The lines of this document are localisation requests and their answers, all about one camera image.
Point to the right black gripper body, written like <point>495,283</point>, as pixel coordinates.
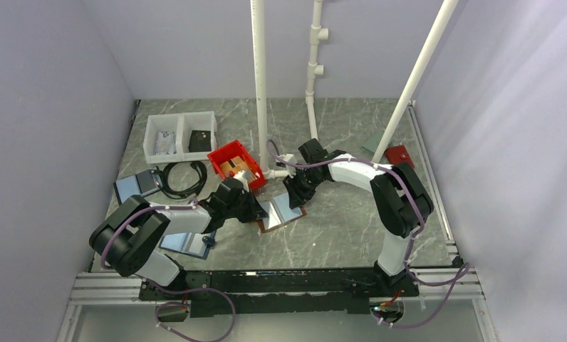
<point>305,179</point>

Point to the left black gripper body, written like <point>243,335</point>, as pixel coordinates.
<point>240,210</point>

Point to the brown leather card holder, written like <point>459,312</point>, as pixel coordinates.
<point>279,213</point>

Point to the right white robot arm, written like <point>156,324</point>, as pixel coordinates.
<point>402,202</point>

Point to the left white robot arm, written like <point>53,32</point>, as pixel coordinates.
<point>127,240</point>

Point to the blue card holder open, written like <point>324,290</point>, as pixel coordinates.
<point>190,244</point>

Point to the black card in tray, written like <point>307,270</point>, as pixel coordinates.
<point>200,141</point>

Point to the green card holder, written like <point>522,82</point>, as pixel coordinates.
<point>371,144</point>

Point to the patterned card in tray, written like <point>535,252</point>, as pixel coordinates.
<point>165,143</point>

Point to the grey blue card holder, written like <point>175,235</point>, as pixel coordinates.
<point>144,183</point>

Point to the red card holder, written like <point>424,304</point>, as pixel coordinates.
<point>399,154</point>

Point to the brown items in bin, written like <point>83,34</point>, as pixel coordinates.
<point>235,164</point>

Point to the red plastic bin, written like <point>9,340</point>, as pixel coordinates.
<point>233,149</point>

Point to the white divided tray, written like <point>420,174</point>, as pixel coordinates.
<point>182,124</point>

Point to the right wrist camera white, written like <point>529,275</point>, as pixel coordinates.
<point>288,161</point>

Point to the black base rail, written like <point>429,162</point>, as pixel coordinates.
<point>352,290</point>

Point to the white PVC pipe frame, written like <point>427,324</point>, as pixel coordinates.
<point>319,33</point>

